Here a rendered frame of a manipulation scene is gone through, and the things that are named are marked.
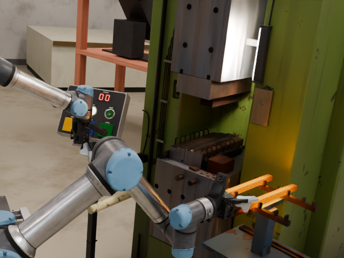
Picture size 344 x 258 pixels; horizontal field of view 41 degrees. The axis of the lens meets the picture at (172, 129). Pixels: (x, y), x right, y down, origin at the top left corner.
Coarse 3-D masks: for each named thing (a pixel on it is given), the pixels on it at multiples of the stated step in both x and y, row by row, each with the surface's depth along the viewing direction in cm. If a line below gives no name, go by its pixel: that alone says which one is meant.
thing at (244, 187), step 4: (264, 176) 207; (268, 176) 208; (272, 176) 209; (252, 180) 201; (256, 180) 202; (260, 180) 202; (264, 180) 204; (268, 180) 207; (240, 184) 196; (244, 184) 196; (248, 184) 196; (252, 184) 198; (256, 184) 200; (260, 184) 203; (232, 188) 190; (236, 188) 191; (240, 188) 191; (244, 188) 194; (248, 188) 196; (232, 192) 188; (240, 192) 192
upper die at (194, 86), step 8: (184, 80) 226; (192, 80) 223; (200, 80) 220; (208, 80) 218; (232, 80) 233; (240, 80) 239; (248, 80) 246; (184, 88) 227; (192, 88) 224; (200, 88) 221; (208, 88) 218; (216, 88) 222; (224, 88) 228; (232, 88) 235; (240, 88) 241; (248, 88) 249; (200, 96) 222; (208, 96) 219; (216, 96) 224; (224, 96) 230
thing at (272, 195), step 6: (288, 186) 199; (294, 186) 199; (270, 192) 190; (276, 192) 191; (282, 192) 193; (258, 198) 184; (264, 198) 184; (270, 198) 187; (276, 198) 191; (252, 204) 179; (234, 210) 171; (240, 210) 175; (228, 216) 170; (234, 216) 172
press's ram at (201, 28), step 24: (192, 0) 215; (216, 0) 208; (240, 0) 209; (264, 0) 227; (192, 24) 218; (216, 24) 210; (240, 24) 214; (192, 48) 220; (216, 48) 212; (240, 48) 220; (192, 72) 222; (216, 72) 214; (240, 72) 226
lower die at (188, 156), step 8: (200, 136) 260; (208, 136) 258; (216, 136) 260; (232, 136) 260; (176, 144) 242; (184, 144) 240; (192, 144) 242; (208, 144) 241; (224, 144) 246; (232, 144) 251; (240, 144) 258; (176, 152) 237; (184, 152) 234; (192, 152) 230; (200, 152) 230; (208, 152) 232; (240, 152) 261; (184, 160) 235; (192, 160) 231; (200, 160) 228; (200, 168) 229
